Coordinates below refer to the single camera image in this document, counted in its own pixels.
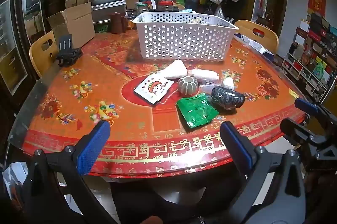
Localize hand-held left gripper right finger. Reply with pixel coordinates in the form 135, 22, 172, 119
220, 121, 308, 224

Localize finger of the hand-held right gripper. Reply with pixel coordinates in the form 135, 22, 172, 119
279, 119, 337, 172
294, 98, 337, 125

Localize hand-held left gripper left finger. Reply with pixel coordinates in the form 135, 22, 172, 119
21, 121, 118, 224

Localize black packet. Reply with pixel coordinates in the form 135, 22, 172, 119
211, 86, 246, 110

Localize green packet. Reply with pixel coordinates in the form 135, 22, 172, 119
176, 93, 219, 130

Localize small white packet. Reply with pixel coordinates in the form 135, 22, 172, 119
222, 78, 235, 90

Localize white roll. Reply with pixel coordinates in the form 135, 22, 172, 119
189, 70, 220, 85

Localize grey pumpkin-shaped soft object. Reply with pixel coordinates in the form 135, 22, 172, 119
178, 76, 201, 95

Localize white cartoon printed packet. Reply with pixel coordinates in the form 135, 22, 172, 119
134, 74, 174, 106

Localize white perforated plastic basket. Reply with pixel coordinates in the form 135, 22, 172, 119
132, 12, 239, 61

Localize white triangular soft pack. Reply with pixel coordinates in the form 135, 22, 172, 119
161, 60, 189, 80

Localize shelf of small boxes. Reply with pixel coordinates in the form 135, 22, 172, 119
280, 12, 337, 103

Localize white papers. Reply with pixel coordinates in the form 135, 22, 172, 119
234, 33, 267, 54

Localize black phone holder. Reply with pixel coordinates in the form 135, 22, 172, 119
55, 34, 83, 67

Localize open cardboard box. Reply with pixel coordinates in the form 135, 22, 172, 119
47, 2, 96, 49

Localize brown pitcher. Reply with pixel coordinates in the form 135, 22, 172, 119
110, 12, 128, 34

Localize clear plastic bag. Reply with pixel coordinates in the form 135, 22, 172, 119
214, 5, 227, 21

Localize orange jar with blue lid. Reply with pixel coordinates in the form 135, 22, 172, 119
126, 13, 136, 29

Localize framed picture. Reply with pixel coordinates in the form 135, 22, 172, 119
0, 0, 28, 95

